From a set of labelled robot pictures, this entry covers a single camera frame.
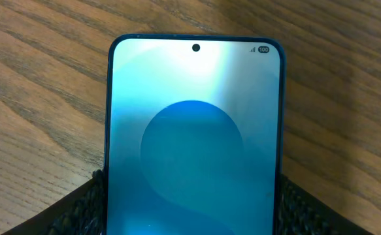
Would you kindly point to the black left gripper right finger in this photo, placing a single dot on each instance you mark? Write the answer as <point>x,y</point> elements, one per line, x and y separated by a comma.
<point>300,213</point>

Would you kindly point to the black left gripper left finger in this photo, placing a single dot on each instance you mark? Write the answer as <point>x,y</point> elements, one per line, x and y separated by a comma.
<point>78,213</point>

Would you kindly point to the blue Samsung Galaxy smartphone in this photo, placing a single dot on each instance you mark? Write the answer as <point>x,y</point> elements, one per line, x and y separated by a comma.
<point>193,135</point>

